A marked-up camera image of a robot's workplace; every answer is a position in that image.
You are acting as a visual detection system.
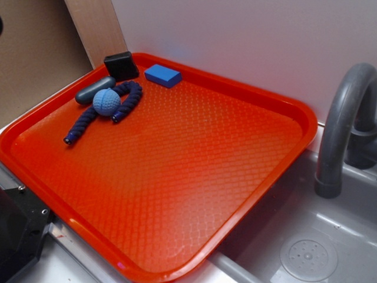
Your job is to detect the red plastic tray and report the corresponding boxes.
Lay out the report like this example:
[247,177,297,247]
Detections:
[1,53,318,282]

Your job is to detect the blue rectangular block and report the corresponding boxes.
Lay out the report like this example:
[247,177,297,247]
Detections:
[144,64,183,88]

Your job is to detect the light blue textured ball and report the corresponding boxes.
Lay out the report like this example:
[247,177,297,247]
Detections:
[92,88,121,117]

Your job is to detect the dark grey oblong capsule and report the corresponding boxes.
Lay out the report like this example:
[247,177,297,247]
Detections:
[75,76,116,105]

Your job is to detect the grey plastic sink basin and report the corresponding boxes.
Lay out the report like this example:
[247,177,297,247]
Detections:
[210,151,376,282]

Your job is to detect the light wooden board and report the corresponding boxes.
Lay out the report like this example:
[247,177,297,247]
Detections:
[65,0,128,68]

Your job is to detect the grey sink faucet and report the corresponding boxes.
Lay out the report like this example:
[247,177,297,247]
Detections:
[315,62,376,199]

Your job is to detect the round grey sink drain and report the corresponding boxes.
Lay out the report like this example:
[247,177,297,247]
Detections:
[280,233,338,282]

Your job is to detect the navy blue rope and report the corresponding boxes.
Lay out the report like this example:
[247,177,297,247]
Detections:
[63,80,144,146]

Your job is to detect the black metal mount block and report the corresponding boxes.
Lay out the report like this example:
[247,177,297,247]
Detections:
[1,188,52,282]

